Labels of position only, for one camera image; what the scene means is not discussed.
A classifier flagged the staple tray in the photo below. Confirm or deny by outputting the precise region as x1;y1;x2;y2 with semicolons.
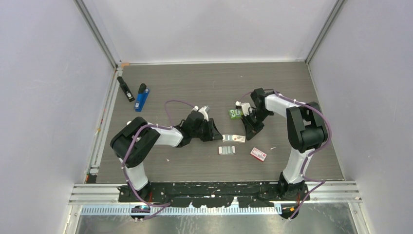
218;146;236;155
223;135;233;142

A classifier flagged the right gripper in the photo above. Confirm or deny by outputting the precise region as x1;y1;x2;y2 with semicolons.
241;109;272;140

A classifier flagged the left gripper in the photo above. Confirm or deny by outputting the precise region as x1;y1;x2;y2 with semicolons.
191;118;223;142

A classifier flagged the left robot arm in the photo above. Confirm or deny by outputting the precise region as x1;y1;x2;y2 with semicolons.
110;111;223;202

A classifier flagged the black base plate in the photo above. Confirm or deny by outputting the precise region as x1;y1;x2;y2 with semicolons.
117;182;309;208

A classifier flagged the blue stapler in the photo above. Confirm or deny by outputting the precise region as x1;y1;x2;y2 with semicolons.
134;83;150;112

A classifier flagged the white staple box sleeve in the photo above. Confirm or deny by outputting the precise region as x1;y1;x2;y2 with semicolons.
232;135;246;143

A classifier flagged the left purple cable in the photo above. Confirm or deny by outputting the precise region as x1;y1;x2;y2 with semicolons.
121;100;199;220

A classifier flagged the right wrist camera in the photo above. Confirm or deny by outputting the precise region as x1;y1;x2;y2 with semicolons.
235;101;254;116

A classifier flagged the red staple box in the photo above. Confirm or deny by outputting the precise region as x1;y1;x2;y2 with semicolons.
250;147;267;162

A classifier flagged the slotted cable duct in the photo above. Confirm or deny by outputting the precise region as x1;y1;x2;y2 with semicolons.
80;204;282;216

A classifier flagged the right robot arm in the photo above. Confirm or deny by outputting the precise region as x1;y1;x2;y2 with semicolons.
235;88;331;200

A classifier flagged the green owl eraser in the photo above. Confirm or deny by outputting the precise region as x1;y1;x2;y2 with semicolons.
228;109;243;119

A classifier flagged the black stapler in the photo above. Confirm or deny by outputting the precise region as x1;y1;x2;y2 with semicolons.
117;76;135;102

